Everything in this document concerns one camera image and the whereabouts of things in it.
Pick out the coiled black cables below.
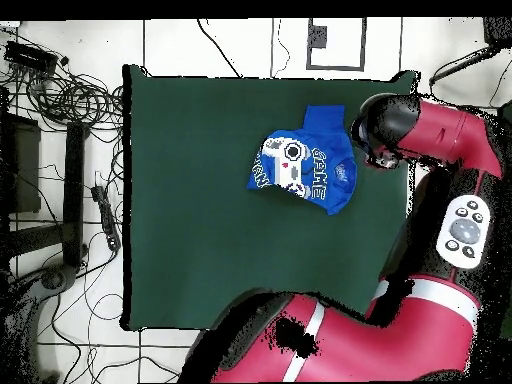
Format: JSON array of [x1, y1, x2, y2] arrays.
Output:
[[23, 71, 125, 131]]

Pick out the black stand bar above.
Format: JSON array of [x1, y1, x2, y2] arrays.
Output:
[[61, 120, 90, 268]]

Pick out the dark green table cloth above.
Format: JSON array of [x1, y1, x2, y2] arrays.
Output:
[[121, 63, 420, 336]]

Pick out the grey square floor frame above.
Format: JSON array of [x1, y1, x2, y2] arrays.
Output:
[[305, 16, 367, 73]]

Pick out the black power strip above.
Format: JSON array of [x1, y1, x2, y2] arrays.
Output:
[[90, 184, 122, 252]]

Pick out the black rod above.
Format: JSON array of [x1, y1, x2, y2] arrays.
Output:
[[428, 44, 501, 87]]

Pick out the dark grey square patch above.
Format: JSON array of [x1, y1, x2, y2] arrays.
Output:
[[308, 24, 329, 50]]

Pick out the black speckled box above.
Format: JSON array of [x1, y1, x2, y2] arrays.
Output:
[[482, 16, 512, 47]]

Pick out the grey chair base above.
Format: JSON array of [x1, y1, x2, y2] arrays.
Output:
[[39, 263, 78, 291]]

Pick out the black box device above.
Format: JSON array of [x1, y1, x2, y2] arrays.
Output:
[[3, 39, 60, 74]]

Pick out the blue printed t-shirt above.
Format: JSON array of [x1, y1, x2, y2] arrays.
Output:
[[246, 104, 358, 217]]

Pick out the black flat panel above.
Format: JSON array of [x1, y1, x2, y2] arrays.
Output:
[[0, 113, 42, 215]]

